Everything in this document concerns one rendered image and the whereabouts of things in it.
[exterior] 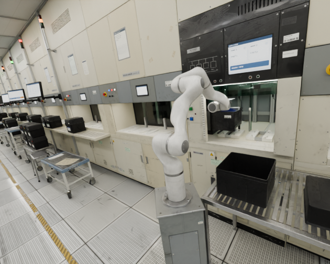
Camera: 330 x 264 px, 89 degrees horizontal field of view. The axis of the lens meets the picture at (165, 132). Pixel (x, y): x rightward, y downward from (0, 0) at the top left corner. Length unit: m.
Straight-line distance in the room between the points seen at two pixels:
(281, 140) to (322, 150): 0.23
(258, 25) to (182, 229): 1.38
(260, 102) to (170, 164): 1.64
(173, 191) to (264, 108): 1.67
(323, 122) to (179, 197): 1.01
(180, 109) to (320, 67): 0.86
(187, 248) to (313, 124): 1.12
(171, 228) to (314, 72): 1.25
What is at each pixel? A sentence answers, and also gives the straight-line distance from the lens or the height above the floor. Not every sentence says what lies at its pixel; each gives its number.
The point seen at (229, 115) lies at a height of 1.12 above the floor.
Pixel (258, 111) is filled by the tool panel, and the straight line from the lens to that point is 2.38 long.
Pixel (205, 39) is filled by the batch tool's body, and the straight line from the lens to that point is 1.57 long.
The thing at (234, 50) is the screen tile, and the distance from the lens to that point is 1.47.
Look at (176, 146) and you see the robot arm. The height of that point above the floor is 1.14.
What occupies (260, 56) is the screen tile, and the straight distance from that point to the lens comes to 1.42.
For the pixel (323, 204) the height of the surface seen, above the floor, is 0.86.
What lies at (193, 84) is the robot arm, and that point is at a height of 1.44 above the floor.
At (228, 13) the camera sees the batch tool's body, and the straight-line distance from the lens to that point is 1.53.
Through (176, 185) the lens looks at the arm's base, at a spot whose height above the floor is 0.89.
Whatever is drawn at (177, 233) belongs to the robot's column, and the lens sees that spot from 1.15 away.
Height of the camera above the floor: 1.46
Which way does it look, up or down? 16 degrees down
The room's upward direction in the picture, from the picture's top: 7 degrees counter-clockwise
